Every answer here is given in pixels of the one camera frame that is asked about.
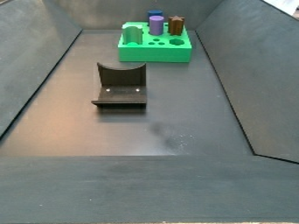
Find black curved fixture stand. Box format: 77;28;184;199
90;63;146;107

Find green shape-sorter base block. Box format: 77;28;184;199
117;22;192;62

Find purple cylinder peg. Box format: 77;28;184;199
149;16;164;36

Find brown star peg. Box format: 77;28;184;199
168;16;184;36

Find blue cylinder peg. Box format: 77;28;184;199
146;10;162;17

